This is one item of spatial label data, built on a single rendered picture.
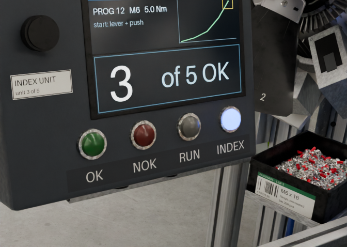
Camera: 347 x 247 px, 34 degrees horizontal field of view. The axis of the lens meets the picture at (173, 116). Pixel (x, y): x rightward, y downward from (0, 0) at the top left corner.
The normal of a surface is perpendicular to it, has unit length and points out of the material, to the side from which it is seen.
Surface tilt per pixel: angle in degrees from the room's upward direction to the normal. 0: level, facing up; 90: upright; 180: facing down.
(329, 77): 50
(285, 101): 41
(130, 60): 75
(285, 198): 90
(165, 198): 1
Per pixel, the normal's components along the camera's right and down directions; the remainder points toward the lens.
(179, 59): 0.55, 0.10
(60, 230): 0.08, -0.93
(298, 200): -0.67, 0.22
